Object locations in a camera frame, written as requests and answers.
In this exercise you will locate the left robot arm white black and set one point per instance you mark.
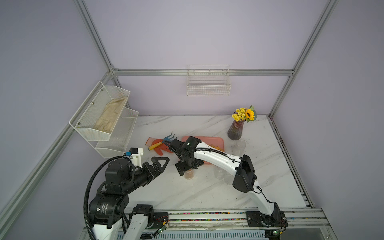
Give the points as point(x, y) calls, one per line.
point(105, 214)

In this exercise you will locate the orange cookie pile on tray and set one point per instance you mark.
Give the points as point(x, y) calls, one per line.
point(217, 148)

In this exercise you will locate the red rubber glove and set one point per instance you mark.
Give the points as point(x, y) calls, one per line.
point(160, 149)

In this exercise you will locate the clear jar with cookies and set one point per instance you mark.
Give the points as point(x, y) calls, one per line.
point(238, 148)

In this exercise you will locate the white wire wall basket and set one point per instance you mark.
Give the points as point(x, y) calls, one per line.
point(208, 80)

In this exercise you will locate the white mesh shelf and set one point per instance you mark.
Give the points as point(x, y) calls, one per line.
point(120, 136)
point(86, 117)

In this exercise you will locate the beige cloth in shelf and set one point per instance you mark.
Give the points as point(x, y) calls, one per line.
point(110, 115)

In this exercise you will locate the yellow sunflower bouquet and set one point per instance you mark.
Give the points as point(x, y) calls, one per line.
point(245, 114)

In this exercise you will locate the clear jar with pretzels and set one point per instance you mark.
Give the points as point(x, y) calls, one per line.
point(188, 175)

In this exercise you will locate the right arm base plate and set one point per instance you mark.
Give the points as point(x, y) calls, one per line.
point(255, 219)

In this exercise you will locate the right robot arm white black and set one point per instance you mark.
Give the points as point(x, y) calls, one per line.
point(245, 180)

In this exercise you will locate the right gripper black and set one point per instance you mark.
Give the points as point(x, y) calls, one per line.
point(178, 147)

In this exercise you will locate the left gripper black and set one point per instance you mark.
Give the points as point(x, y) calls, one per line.
point(150, 172)

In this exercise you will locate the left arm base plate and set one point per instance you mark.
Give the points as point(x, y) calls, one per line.
point(157, 219)

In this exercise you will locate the lower white mesh shelf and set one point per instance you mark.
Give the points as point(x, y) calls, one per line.
point(120, 136)

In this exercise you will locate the aluminium mounting rail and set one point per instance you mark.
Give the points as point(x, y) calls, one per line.
point(215, 220)

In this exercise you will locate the blue yellow garden rake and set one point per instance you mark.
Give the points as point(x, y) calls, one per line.
point(168, 138)

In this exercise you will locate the clear jar front cookies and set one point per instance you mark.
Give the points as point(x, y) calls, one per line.
point(221, 174)

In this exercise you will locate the pink plastic tray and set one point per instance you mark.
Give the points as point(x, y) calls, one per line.
point(214, 142)

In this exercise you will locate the dark glass flower vase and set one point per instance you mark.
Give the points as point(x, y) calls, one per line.
point(236, 130)

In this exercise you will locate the upper white mesh shelf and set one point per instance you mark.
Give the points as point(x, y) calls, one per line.
point(86, 117)

